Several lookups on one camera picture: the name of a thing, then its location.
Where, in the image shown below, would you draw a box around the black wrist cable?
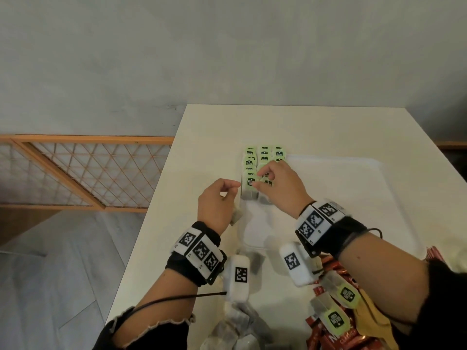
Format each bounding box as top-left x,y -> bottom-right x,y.
312,227 -> 416,325
109,291 -> 228,325

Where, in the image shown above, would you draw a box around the red stirrer sticks bundle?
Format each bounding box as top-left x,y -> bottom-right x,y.
423,245 -> 447,263

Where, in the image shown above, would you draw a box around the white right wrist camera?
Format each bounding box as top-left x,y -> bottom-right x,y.
279,242 -> 324,288

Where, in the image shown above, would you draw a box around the person's left forearm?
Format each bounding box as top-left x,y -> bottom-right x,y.
111,268 -> 199,349

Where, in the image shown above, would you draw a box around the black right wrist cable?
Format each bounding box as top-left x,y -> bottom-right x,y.
312,227 -> 416,325

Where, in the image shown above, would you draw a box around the pile of tea bags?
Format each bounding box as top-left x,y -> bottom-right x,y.
198,251 -> 362,350

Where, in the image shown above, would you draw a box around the person's right forearm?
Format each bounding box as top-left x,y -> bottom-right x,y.
338,232 -> 431,323

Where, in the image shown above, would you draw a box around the wooden lattice screen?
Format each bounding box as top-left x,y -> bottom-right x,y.
0,134 -> 175,214

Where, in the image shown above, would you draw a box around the person's left hand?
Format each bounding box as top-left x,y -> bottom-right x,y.
197,178 -> 242,236

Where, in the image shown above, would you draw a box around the rows of laid tea bags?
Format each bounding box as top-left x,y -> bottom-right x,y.
240,144 -> 288,201

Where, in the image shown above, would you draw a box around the pile of brown sugar packets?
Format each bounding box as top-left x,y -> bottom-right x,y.
352,289 -> 401,350

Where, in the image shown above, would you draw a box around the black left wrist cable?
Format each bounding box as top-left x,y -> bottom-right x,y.
109,291 -> 228,325

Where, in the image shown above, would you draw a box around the person's right hand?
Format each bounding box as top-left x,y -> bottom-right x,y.
252,160 -> 316,219

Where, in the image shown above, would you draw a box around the pile of red coffee sachets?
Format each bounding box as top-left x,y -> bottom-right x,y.
305,253 -> 381,350

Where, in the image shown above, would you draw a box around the white tray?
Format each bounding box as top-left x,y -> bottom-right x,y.
239,153 -> 425,253

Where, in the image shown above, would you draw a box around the black left wristband marker tags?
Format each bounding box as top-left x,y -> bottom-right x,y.
165,221 -> 228,288

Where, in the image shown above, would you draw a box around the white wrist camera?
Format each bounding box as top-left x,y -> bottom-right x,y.
279,242 -> 324,288
223,254 -> 251,303

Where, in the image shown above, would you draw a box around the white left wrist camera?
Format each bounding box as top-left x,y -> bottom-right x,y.
223,254 -> 251,303

